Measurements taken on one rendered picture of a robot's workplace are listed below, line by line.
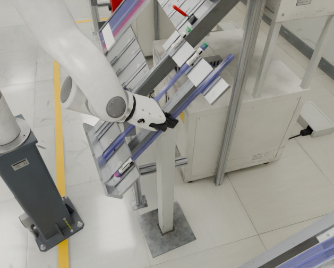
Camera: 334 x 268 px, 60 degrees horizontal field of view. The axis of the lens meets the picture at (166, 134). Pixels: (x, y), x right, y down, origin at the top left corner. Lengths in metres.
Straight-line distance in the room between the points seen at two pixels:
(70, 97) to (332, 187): 1.73
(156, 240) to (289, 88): 1.05
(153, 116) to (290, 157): 1.49
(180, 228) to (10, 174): 0.90
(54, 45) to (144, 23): 2.07
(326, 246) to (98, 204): 1.38
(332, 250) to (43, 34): 0.66
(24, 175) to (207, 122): 0.84
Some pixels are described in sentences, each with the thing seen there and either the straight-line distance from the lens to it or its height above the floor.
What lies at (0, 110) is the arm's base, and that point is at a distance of 1.14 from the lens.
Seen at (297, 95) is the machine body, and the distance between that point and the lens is 1.61.
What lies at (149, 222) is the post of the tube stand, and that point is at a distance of 1.67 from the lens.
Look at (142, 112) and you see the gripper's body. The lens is 0.73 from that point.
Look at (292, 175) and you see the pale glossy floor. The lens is 2.02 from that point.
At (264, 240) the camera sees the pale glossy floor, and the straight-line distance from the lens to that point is 1.72.
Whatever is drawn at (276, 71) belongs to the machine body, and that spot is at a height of 0.62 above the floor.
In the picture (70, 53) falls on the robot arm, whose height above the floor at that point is 1.21.
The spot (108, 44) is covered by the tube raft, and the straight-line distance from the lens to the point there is 1.58.
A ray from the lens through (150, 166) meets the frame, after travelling 1.50.
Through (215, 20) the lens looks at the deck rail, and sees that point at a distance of 1.12.
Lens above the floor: 1.50
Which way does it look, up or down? 46 degrees down
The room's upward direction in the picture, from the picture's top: straight up
